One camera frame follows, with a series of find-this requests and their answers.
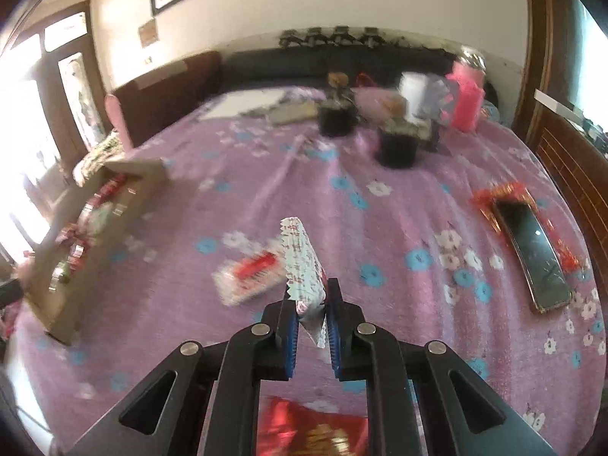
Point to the olive green book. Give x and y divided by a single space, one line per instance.
292 113

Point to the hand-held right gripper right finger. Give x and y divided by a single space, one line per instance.
334 337

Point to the white and red snack packet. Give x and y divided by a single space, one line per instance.
249 270

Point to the pink bottle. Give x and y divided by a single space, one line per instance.
468 99

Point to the white patterned snack packet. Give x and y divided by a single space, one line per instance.
299 261

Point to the brown sofa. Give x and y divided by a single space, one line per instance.
161 95

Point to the red packet with yellow print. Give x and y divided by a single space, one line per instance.
308 427

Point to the brown wall plate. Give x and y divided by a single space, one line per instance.
148 33

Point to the pile of candies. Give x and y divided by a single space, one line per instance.
85 228

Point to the red plastic bag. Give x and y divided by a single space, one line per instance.
365 80

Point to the black pot with brown flower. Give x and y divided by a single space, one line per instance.
337 118

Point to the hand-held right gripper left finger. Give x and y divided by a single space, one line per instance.
290 342

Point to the purple floral blanket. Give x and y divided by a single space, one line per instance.
403 209

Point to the black sofa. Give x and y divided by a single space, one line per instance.
285 64

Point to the brown cardboard box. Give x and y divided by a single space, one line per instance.
47 308

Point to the brown patterned blanket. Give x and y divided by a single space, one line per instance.
95 156

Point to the wooden glass door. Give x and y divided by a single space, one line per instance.
71 80

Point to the red and gold packet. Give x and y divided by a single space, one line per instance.
484 197

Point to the black smartphone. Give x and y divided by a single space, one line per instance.
532 256

